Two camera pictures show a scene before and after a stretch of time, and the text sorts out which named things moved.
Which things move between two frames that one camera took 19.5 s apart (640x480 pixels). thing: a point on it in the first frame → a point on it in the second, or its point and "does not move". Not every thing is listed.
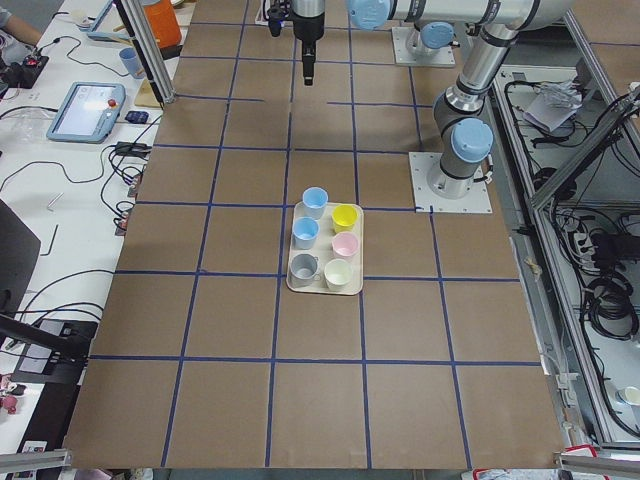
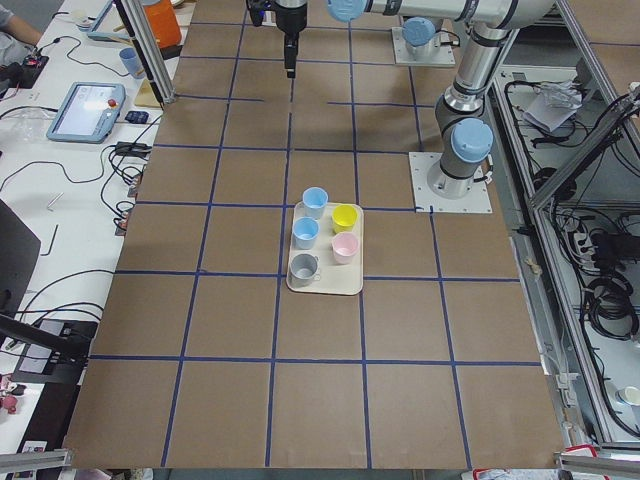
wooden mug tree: x=146 y=97 does not move
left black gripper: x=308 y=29 → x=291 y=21
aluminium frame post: x=147 y=41 does not move
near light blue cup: x=305 y=231 does not move
